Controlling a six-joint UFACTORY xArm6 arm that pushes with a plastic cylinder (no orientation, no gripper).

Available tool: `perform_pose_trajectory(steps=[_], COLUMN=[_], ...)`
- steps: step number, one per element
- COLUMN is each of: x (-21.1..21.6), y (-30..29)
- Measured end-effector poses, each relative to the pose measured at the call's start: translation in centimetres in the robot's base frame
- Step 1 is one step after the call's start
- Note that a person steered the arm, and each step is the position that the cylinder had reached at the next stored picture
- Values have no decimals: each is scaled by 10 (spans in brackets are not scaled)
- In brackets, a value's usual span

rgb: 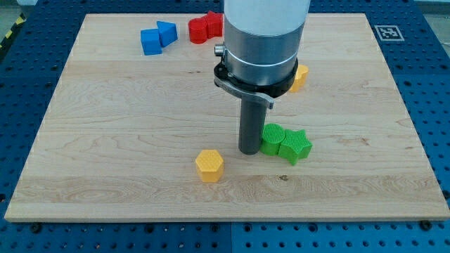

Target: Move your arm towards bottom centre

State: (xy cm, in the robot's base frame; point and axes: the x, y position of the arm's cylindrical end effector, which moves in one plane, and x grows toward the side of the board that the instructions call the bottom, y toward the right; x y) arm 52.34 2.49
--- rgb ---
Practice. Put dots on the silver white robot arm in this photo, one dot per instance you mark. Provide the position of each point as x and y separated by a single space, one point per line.
262 38

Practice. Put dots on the wooden board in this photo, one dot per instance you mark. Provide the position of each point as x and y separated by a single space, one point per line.
119 140

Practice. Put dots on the white fiducial marker tag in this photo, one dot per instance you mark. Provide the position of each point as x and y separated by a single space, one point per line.
388 33

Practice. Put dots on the blue cube block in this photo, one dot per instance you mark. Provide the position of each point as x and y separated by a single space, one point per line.
150 41

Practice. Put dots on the red cylinder block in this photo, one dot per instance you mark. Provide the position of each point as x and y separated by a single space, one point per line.
197 28

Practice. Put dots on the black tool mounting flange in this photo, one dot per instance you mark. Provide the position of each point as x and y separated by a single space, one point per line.
263 95

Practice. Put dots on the blue triangle block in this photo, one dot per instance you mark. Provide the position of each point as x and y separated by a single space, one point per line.
168 32

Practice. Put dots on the green cylinder block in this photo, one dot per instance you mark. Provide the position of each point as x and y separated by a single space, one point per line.
273 135

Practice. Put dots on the yellow hexagon block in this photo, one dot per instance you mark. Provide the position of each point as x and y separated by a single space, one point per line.
209 166

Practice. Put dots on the red star block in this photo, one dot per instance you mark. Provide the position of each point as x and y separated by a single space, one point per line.
215 22

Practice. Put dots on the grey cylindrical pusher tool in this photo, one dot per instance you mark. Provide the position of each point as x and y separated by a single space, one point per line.
252 118

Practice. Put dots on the yellow block behind arm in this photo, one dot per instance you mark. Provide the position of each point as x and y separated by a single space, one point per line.
300 78

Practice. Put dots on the green star block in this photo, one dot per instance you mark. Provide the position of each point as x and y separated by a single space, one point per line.
295 146

